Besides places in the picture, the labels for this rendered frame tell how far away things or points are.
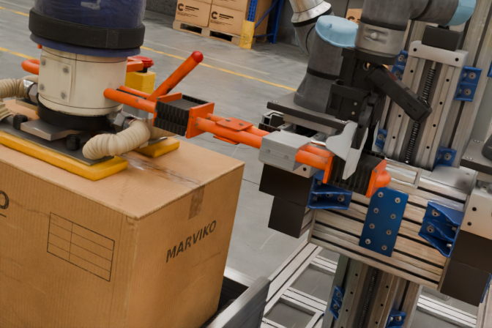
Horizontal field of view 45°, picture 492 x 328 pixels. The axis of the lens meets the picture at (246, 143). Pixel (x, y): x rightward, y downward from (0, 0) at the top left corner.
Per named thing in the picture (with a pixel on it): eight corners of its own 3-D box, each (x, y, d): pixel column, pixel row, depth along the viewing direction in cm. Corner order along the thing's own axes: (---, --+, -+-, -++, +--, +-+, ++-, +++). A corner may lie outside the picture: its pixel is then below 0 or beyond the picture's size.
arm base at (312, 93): (304, 94, 169) (312, 61, 166) (355, 108, 163) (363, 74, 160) (285, 102, 155) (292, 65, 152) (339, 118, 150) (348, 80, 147)
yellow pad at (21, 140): (-36, 129, 121) (-35, 106, 120) (3, 121, 130) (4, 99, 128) (94, 182, 108) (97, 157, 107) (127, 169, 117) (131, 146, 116)
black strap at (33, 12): (2, 25, 115) (4, 5, 114) (83, 23, 135) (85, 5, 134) (94, 53, 106) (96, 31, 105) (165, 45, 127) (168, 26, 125)
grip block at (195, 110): (148, 127, 112) (153, 97, 110) (176, 118, 121) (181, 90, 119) (186, 140, 109) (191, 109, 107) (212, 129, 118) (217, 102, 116)
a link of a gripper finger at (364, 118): (351, 151, 98) (368, 103, 100) (361, 154, 98) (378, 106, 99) (347, 144, 94) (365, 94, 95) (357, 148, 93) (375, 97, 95)
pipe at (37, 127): (-27, 111, 122) (-26, 85, 120) (59, 95, 144) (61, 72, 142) (103, 162, 109) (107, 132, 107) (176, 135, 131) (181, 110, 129)
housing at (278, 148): (256, 160, 105) (261, 136, 104) (271, 151, 111) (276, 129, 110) (291, 172, 103) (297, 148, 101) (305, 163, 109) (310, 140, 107)
